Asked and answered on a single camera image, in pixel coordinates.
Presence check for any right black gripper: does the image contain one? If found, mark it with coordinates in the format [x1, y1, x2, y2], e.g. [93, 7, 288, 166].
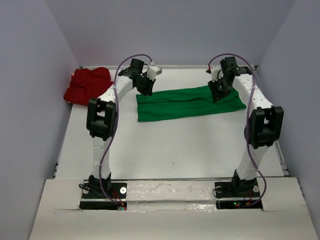
[207, 77, 232, 103]

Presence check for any green t-shirt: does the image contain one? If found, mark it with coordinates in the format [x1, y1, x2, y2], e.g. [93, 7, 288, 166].
[135, 85, 246, 122]

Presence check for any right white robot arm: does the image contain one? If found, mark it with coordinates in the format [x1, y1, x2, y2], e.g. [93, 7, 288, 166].
[206, 55, 284, 199]

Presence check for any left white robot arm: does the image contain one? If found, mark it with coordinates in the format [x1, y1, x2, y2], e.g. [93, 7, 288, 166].
[86, 58, 162, 198]

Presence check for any red t-shirt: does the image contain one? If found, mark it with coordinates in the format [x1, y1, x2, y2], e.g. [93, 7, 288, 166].
[63, 67, 113, 106]

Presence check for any white front cover board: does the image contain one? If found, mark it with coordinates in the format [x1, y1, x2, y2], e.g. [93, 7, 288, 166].
[30, 177, 317, 240]

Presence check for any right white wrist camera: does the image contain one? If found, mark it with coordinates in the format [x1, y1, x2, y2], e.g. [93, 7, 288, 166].
[206, 66, 223, 82]

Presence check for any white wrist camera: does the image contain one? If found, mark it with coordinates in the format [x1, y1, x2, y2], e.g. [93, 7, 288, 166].
[146, 65, 162, 81]
[206, 66, 223, 82]

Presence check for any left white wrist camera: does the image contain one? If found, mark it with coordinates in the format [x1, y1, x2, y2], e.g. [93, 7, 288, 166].
[146, 65, 162, 81]

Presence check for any aluminium table frame rail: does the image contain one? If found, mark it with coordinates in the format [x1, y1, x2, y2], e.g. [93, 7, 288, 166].
[51, 64, 291, 181]

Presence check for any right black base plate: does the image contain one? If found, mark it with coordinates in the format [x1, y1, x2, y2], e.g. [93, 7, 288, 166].
[212, 181, 263, 210]

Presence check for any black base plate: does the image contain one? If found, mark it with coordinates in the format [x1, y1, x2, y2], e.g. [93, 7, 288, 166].
[78, 181, 128, 211]
[212, 181, 263, 210]

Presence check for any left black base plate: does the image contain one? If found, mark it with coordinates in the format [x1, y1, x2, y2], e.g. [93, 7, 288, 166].
[78, 181, 128, 211]

